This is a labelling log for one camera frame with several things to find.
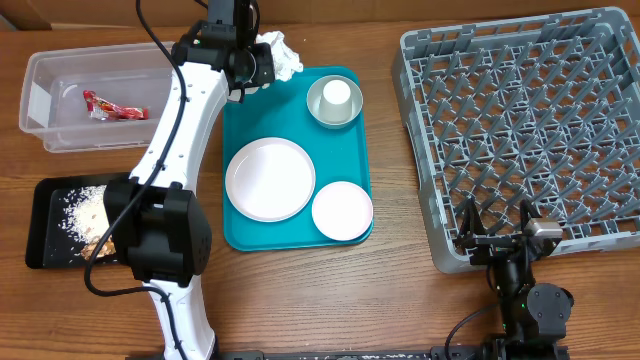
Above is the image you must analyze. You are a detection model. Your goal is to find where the white napkin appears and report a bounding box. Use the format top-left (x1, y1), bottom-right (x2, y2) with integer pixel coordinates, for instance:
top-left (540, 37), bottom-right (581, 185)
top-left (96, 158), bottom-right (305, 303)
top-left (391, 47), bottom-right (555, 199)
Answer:
top-left (245, 31), bottom-right (304, 94)

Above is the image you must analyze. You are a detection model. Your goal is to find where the grey-green bowl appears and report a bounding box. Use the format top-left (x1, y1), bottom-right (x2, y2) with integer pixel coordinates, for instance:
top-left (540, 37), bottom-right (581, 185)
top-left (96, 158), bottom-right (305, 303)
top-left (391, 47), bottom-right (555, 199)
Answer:
top-left (306, 75), bottom-right (363, 129)

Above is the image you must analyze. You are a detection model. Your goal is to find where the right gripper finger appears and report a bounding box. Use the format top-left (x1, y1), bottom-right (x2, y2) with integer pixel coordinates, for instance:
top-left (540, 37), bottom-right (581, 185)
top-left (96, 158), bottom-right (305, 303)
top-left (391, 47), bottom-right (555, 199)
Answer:
top-left (520, 199), bottom-right (541, 237)
top-left (459, 196), bottom-right (486, 238)

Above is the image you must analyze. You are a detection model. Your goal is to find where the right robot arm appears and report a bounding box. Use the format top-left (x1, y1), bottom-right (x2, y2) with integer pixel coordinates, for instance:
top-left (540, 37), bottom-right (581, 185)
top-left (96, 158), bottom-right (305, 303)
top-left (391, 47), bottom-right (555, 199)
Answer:
top-left (444, 197), bottom-right (574, 360)

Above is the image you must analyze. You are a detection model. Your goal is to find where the pile of white rice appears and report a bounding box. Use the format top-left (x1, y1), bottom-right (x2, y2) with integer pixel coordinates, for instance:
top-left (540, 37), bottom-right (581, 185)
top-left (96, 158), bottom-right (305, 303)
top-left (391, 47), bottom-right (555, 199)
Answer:
top-left (58, 185), bottom-right (109, 244)

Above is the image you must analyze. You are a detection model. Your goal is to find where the black tray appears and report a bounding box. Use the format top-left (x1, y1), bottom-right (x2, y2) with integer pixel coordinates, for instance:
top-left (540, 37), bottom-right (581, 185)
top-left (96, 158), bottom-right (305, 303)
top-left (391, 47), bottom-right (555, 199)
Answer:
top-left (25, 172), bottom-right (129, 269)

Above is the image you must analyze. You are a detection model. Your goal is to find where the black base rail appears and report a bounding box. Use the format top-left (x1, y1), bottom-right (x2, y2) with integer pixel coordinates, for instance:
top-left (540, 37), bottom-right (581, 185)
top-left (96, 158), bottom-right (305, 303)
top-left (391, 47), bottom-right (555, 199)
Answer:
top-left (124, 344), bottom-right (571, 360)

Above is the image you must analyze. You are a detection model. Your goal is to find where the red snack wrapper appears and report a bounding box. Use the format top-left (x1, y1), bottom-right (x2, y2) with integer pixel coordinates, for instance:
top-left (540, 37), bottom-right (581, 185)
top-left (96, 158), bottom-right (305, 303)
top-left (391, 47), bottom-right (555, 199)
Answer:
top-left (83, 90), bottom-right (149, 121)

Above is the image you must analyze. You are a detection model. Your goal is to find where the teal serving tray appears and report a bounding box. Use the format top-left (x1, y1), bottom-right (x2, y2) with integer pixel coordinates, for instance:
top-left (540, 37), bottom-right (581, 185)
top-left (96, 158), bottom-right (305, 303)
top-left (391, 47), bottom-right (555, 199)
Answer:
top-left (223, 66), bottom-right (371, 252)

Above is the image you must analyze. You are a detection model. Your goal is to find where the clear plastic bin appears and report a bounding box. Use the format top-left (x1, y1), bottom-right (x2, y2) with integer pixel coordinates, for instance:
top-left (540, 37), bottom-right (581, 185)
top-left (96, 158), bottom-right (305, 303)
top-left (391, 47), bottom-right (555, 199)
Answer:
top-left (19, 42), bottom-right (172, 153)

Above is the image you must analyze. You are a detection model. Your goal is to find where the grey dishwasher rack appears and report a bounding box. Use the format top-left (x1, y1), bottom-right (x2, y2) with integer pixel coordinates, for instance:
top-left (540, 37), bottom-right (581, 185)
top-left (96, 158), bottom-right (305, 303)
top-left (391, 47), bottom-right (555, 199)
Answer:
top-left (391, 7), bottom-right (639, 273)

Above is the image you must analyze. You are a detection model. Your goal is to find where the brown walnut food scrap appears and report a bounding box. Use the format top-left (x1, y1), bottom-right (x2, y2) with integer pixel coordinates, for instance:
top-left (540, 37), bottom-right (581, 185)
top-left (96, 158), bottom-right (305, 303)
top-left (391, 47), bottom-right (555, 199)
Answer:
top-left (80, 236), bottom-right (117, 262)

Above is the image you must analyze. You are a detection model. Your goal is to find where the small pink-white bowl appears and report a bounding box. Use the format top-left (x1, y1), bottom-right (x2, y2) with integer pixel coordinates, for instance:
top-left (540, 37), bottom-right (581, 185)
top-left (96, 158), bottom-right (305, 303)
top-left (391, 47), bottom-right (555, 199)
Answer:
top-left (311, 181), bottom-right (374, 241)

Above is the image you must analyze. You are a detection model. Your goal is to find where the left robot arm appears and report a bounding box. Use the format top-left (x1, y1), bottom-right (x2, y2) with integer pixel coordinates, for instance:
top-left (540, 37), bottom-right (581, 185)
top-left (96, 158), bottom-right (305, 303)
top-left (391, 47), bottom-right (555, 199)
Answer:
top-left (103, 0), bottom-right (275, 359)

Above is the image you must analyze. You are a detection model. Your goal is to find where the white paper cup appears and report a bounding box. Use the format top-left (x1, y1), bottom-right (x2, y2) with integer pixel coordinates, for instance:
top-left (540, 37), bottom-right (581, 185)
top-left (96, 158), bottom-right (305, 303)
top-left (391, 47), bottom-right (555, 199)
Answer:
top-left (319, 79), bottom-right (352, 124)

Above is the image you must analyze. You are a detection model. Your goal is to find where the large white plate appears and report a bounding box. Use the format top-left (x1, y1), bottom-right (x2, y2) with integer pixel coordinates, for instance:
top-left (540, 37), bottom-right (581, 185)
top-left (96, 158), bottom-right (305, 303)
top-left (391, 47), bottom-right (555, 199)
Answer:
top-left (225, 137), bottom-right (316, 222)

